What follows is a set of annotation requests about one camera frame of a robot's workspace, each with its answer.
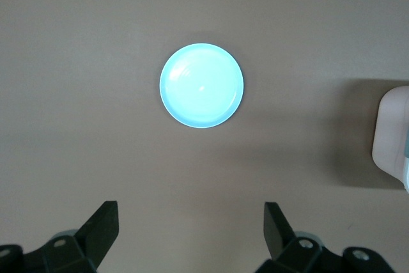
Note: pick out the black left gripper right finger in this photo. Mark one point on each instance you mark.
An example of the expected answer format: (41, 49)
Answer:
(278, 238)

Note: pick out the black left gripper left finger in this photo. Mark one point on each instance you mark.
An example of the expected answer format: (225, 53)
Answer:
(96, 238)

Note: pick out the white lidded storage box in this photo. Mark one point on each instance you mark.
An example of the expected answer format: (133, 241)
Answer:
(390, 126)

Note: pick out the light blue round plate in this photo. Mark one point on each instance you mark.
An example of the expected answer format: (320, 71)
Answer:
(201, 87)

